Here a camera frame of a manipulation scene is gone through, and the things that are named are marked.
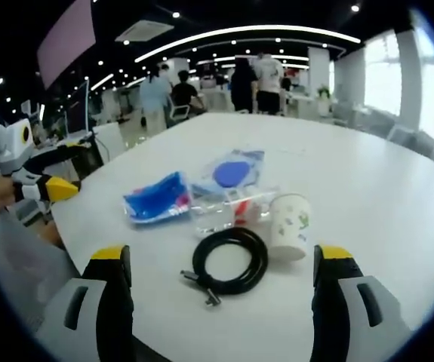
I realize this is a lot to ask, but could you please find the computer monitor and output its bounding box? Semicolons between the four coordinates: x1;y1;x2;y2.
64;80;91;135

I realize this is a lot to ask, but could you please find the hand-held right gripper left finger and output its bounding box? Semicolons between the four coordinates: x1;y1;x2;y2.
37;244;134;362

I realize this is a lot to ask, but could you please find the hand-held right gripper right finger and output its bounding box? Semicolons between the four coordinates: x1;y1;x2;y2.
309;244;414;362

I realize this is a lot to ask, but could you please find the black cable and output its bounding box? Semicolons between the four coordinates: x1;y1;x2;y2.
180;226;269;311

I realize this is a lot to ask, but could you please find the pink hanging screen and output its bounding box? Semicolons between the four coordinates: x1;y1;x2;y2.
36;0;97;90

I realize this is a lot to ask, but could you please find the curved ceiling light strip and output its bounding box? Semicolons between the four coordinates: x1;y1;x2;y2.
133;24;362;63

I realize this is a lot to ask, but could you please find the white printed paper cup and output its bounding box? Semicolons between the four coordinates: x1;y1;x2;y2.
268;193;312;262

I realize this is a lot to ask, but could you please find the clear packet with blue disc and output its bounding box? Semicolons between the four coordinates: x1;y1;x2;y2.
192;149;266;198

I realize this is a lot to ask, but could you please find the ceiling air conditioner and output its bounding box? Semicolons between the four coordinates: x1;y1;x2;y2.
115;20;175;43

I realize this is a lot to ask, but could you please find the blue snack packet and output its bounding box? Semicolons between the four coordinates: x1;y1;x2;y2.
122;170;194;229

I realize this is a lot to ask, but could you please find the office chair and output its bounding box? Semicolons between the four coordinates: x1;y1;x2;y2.
166;101;192;127

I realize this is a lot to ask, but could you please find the white tabletop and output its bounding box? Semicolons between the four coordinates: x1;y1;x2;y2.
48;112;434;362

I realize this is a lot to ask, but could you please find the clear packet with red item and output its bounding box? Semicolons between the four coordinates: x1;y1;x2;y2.
192;184;282;237

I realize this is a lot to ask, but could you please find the light grey chair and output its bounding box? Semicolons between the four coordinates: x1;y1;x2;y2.
0;210;82;335

